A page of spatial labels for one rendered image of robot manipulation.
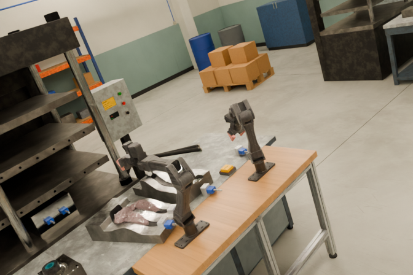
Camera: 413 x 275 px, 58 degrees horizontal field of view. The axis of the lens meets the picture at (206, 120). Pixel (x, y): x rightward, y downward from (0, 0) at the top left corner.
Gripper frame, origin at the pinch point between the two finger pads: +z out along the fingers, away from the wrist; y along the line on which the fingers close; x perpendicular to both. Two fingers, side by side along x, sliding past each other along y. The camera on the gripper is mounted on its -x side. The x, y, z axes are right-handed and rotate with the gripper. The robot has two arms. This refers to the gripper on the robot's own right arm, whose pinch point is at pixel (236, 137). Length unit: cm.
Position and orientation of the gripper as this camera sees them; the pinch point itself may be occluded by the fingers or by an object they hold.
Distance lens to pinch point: 252.2
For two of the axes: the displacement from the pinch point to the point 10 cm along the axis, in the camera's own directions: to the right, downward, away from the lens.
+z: 0.0, 7.2, 6.9
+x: 6.4, 5.3, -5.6
